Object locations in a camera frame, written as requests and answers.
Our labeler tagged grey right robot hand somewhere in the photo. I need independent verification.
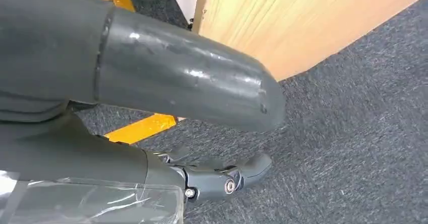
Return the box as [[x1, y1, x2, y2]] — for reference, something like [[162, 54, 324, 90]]
[[0, 0, 287, 224]]

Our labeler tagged pale wooden desk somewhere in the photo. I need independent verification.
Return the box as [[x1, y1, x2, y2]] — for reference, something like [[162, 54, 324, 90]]
[[192, 0, 428, 82]]

